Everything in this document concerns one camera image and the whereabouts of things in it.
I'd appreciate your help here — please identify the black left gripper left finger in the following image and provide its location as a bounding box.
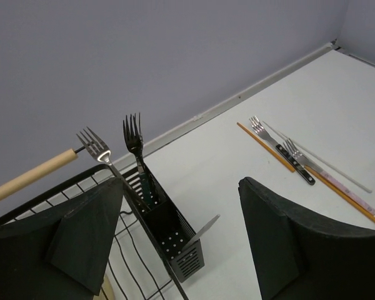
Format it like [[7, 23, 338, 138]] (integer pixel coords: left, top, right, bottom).
[[0, 178, 123, 299]]

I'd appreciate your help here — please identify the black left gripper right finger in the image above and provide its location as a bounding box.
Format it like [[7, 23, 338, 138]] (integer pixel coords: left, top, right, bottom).
[[238, 177, 375, 299]]

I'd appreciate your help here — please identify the all silver fork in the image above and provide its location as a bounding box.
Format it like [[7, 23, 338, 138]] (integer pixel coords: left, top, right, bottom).
[[77, 127, 153, 211]]

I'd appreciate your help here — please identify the cream plate with red mark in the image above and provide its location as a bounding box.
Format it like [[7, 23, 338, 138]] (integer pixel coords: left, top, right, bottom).
[[101, 274, 116, 300]]

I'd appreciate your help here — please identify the orange wooden chopstick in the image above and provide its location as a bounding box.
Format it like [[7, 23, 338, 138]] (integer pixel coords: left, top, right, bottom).
[[236, 122, 295, 173], [304, 166, 375, 224]]

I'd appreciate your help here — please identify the white plastic chopstick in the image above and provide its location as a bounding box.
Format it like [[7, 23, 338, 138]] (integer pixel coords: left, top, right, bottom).
[[264, 121, 373, 194]]

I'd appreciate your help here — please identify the black perforated utensil caddy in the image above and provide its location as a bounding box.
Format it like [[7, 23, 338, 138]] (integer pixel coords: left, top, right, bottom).
[[122, 167, 204, 283]]

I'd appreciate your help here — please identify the black wire dish rack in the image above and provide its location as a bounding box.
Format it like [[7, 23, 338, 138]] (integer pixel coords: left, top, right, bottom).
[[0, 164, 201, 299]]

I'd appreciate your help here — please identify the silver fork pink handle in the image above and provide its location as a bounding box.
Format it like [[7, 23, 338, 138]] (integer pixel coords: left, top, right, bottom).
[[284, 138, 375, 216]]

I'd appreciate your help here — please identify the silver fork black riveted handle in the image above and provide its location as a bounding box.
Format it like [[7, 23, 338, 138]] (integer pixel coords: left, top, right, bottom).
[[249, 116, 316, 186]]

